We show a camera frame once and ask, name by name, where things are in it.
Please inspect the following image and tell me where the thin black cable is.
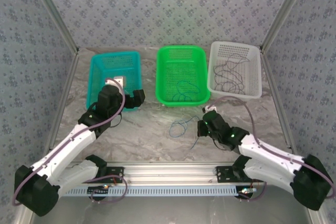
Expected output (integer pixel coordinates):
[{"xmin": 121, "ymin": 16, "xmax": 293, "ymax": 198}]
[{"xmin": 212, "ymin": 52, "xmax": 250, "ymax": 95}]

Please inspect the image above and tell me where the white plastic mesh basket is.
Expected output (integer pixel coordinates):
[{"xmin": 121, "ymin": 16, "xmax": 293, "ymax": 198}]
[{"xmin": 206, "ymin": 41, "xmax": 263, "ymax": 100}]

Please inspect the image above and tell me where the green plastic mesh basket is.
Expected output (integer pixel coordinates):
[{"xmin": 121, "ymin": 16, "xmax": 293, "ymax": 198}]
[{"xmin": 156, "ymin": 45, "xmax": 211, "ymax": 107}]

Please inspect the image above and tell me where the teal plastic mesh basket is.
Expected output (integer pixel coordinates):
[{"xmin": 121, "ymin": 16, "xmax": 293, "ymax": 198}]
[{"xmin": 86, "ymin": 51, "xmax": 143, "ymax": 112}]

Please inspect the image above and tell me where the small lit circuit board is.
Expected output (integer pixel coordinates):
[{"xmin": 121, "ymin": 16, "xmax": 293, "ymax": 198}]
[
  {"xmin": 237, "ymin": 187, "xmax": 257, "ymax": 199},
  {"xmin": 87, "ymin": 185, "xmax": 110, "ymax": 196}
]

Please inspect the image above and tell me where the grey metal sheet panel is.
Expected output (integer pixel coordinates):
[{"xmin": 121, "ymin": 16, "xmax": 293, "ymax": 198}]
[{"xmin": 31, "ymin": 196, "xmax": 312, "ymax": 224}]

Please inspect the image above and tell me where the purple left arm camera cable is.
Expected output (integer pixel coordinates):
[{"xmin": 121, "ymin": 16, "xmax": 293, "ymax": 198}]
[{"xmin": 12, "ymin": 78, "xmax": 129, "ymax": 206}]

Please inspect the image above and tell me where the purple arm camera cable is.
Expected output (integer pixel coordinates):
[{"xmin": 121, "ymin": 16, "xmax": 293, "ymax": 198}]
[
  {"xmin": 12, "ymin": 78, "xmax": 129, "ymax": 206},
  {"xmin": 211, "ymin": 95, "xmax": 336, "ymax": 202}
]

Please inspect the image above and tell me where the purple right arm camera cable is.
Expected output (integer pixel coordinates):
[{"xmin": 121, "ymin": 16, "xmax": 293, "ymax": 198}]
[{"xmin": 211, "ymin": 95, "xmax": 336, "ymax": 202}]

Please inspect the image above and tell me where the aluminium table side rail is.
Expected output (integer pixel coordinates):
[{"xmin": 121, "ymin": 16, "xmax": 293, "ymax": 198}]
[
  {"xmin": 259, "ymin": 47, "xmax": 295, "ymax": 152},
  {"xmin": 46, "ymin": 49, "xmax": 81, "ymax": 156}
]

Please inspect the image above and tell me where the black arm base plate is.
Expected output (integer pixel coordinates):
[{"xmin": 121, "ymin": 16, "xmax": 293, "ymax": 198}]
[
  {"xmin": 76, "ymin": 166, "xmax": 125, "ymax": 184},
  {"xmin": 215, "ymin": 165, "xmax": 265, "ymax": 184}
]

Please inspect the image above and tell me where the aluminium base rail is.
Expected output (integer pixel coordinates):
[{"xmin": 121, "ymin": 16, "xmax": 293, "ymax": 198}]
[{"xmin": 60, "ymin": 161, "xmax": 295, "ymax": 187}]

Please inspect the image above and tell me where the light blue slotted cable duct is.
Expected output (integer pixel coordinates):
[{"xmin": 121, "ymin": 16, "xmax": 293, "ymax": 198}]
[{"xmin": 62, "ymin": 185, "xmax": 253, "ymax": 198}]

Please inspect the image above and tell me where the aluminium frame post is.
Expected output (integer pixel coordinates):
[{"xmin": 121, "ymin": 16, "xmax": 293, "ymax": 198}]
[
  {"xmin": 26, "ymin": 0, "xmax": 80, "ymax": 55},
  {"xmin": 258, "ymin": 0, "xmax": 313, "ymax": 54}
]

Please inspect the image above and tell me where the aluminium lower frame bar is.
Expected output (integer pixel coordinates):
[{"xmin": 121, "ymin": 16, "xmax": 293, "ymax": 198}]
[
  {"xmin": 16, "ymin": 205, "xmax": 36, "ymax": 224},
  {"xmin": 307, "ymin": 208, "xmax": 329, "ymax": 224}
]

